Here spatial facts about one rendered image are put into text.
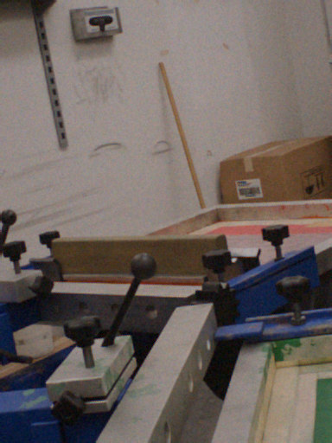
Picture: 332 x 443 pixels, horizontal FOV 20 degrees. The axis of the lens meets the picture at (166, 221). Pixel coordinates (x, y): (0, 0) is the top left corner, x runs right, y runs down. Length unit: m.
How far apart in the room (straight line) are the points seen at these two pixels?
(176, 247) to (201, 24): 3.60
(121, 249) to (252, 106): 3.78
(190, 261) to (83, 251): 0.26
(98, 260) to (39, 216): 2.45
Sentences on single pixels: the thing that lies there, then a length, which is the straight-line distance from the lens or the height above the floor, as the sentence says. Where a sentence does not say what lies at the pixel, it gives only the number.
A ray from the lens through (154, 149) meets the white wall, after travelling 4.72.
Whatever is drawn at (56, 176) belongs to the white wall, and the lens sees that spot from 4.25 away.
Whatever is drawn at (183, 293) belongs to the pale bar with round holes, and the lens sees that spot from 1.28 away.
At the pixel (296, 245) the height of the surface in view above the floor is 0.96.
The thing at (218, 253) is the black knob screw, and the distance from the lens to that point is 1.40.
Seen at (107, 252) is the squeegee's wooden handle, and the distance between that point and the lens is 1.71.
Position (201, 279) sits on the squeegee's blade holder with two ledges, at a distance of 1.56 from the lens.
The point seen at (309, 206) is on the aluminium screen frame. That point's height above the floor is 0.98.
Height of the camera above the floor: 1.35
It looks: 9 degrees down
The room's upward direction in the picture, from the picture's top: 10 degrees counter-clockwise
